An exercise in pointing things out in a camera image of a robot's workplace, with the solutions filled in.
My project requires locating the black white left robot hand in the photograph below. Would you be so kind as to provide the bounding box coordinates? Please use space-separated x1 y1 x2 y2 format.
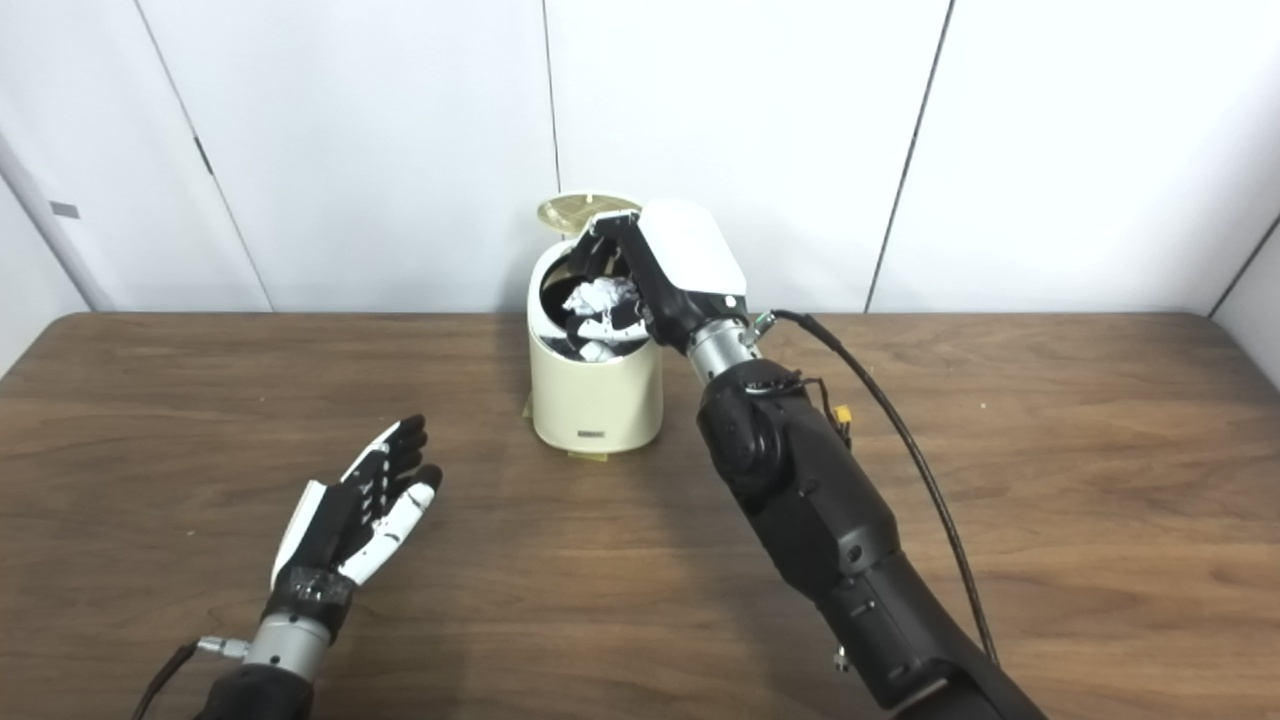
270 415 444 641

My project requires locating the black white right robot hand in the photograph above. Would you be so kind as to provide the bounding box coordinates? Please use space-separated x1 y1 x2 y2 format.
570 198 751 363

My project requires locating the white paper ball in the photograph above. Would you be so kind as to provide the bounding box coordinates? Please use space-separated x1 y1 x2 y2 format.
562 277 639 319

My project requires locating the round cream bin lid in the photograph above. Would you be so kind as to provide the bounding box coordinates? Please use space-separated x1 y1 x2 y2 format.
537 193 643 236

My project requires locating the cream-colored bin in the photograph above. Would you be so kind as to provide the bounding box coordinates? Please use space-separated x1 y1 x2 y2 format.
527 240 664 456

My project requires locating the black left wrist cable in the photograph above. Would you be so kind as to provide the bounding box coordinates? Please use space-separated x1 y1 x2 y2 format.
130 636 249 720

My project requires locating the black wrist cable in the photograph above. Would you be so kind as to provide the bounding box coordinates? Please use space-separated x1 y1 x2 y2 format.
130 636 249 720
755 310 1001 666

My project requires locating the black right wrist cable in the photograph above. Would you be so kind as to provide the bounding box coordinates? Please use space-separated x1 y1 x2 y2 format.
755 310 1001 666

